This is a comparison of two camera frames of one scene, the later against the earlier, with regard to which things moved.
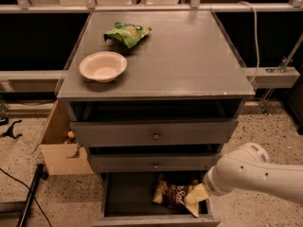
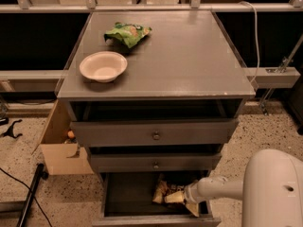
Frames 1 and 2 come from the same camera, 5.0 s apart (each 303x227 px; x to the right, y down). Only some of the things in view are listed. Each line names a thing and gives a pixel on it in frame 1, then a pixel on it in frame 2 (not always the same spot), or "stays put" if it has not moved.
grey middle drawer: [159, 163] stays put
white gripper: [210, 183] -> [191, 193]
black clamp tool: [10, 131] stays put
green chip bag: [128, 33] stays put
